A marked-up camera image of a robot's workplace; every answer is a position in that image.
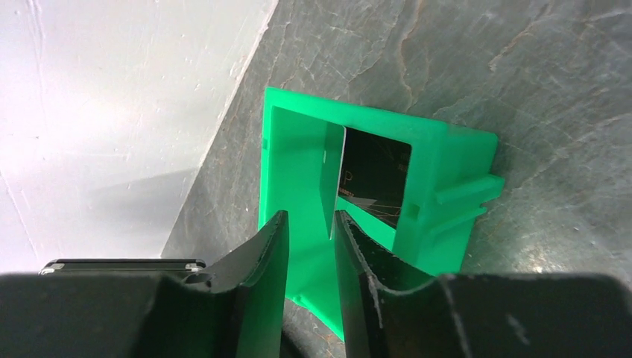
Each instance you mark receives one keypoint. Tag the black poker chip case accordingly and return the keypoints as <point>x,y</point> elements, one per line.
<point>179,266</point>

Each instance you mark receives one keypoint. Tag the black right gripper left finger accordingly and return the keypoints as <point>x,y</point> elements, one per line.
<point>232,308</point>

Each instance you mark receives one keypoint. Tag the green plastic bin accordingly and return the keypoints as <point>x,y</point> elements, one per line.
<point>448,180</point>

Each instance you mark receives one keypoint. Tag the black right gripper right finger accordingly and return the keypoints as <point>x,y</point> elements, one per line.
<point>392,309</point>

